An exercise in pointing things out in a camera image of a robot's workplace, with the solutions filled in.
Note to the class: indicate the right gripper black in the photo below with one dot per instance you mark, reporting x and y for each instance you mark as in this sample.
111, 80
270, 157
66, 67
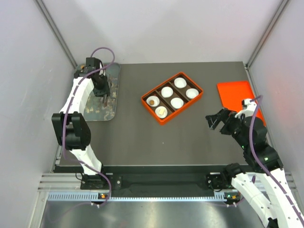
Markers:
213, 120

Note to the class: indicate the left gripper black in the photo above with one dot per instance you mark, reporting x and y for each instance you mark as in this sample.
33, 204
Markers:
106, 90

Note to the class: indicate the cream white chocolate bar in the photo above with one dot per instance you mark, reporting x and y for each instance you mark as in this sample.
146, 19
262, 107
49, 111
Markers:
161, 112

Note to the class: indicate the metal tongs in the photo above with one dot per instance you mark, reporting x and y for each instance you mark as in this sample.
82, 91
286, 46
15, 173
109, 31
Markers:
105, 100

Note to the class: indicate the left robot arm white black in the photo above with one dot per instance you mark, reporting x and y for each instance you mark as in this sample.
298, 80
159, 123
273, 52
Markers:
71, 129

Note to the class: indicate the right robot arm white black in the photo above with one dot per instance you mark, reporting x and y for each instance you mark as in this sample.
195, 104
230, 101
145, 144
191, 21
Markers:
277, 207

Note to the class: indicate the orange chocolate box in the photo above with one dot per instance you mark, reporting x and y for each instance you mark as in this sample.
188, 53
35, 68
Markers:
181, 93

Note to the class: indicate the floral blue tray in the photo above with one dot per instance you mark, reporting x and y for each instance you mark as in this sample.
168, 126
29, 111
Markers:
94, 110

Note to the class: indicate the orange box lid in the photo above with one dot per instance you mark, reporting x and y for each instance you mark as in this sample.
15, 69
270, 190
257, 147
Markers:
233, 93

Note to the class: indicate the white paper cup back right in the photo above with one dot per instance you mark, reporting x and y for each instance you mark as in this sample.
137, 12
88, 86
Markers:
192, 93

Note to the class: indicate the white paper cup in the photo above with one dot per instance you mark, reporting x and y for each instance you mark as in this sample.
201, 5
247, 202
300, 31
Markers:
155, 99
192, 93
180, 82
177, 103
165, 113
166, 92

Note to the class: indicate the white paper cup middle right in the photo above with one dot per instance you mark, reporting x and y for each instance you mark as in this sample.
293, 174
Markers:
177, 103

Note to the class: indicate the white paper cup back left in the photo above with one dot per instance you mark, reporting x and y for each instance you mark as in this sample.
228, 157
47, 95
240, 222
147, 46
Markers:
180, 82

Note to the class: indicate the white paper cup front right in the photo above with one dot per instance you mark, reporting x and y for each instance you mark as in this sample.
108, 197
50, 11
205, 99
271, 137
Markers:
165, 113

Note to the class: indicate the white paper cup front left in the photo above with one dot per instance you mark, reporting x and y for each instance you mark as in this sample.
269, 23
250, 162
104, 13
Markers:
155, 99

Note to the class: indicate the white paper cup middle left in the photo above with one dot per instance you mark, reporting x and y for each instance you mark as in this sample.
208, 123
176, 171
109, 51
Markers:
166, 92

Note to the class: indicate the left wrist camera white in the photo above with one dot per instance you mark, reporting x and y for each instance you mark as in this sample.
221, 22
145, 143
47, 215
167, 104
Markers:
92, 64

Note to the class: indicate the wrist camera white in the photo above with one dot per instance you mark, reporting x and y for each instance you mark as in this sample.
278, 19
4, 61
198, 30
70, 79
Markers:
248, 108
92, 64

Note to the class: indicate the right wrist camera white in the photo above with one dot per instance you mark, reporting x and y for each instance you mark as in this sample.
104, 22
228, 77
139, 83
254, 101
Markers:
248, 108

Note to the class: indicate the black mounting base rail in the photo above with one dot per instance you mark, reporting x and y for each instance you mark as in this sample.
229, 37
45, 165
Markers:
138, 183

